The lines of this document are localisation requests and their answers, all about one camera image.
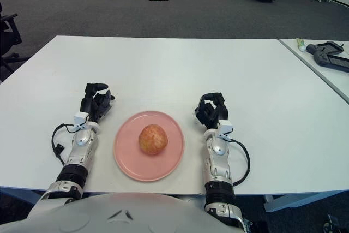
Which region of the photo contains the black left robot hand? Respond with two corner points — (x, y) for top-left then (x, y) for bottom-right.
(80, 82), (116, 124)

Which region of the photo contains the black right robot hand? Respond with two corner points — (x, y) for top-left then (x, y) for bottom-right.
(194, 92), (229, 130)

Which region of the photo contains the red yellow apple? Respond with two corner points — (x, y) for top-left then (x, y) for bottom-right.
(138, 124), (169, 156)

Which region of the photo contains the pink round plate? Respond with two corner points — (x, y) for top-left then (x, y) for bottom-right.
(113, 110), (185, 182)

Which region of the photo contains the black office chair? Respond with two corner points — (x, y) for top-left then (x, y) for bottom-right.
(0, 1), (29, 81)

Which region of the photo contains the grey robot torso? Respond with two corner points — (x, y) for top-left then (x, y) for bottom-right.
(0, 192), (240, 233)

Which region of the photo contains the green white tube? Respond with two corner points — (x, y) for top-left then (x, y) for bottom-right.
(296, 38), (308, 52)

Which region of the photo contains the black metal stand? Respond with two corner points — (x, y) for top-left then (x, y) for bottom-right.
(323, 213), (349, 233)

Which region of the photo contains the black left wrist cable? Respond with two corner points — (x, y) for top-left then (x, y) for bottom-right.
(51, 123), (80, 167)

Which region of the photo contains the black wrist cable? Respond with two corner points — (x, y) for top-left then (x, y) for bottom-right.
(51, 123), (80, 167)
(231, 138), (251, 187)

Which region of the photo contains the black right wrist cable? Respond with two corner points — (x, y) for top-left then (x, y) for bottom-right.
(231, 138), (251, 187)

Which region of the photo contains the white table frame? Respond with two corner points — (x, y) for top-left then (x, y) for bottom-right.
(263, 192), (349, 212)

